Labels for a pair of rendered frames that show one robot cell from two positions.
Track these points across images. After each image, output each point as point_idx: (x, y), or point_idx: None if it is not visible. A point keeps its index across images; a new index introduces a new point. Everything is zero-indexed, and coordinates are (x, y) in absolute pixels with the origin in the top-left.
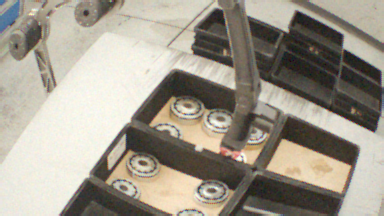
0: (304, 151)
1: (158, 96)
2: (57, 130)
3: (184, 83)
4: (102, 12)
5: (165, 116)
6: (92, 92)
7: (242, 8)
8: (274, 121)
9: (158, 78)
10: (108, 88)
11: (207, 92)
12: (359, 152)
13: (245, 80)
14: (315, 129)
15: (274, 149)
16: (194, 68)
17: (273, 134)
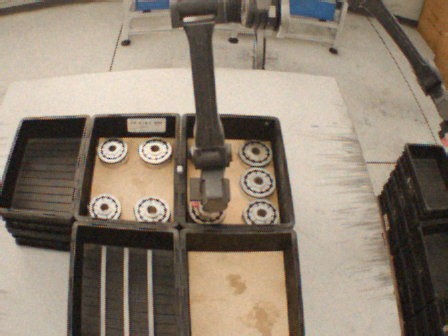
0: (278, 284)
1: (238, 123)
2: (183, 92)
3: (274, 135)
4: (253, 19)
5: (239, 145)
6: (255, 98)
7: (195, 37)
8: (209, 200)
9: (313, 136)
10: (271, 107)
11: (277, 155)
12: None
13: (194, 129)
14: (294, 275)
15: (246, 244)
16: (346, 155)
17: (247, 227)
